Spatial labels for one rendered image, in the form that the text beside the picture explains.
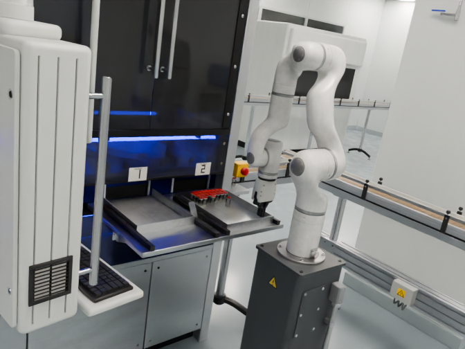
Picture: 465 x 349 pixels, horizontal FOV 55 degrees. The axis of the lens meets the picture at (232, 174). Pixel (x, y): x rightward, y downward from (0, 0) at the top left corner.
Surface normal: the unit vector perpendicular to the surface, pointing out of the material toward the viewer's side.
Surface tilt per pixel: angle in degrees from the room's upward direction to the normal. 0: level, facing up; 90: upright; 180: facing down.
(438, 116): 90
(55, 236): 90
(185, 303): 90
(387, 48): 90
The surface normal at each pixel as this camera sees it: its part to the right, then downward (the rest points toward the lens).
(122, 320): 0.63, 0.31
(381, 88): -0.77, 0.07
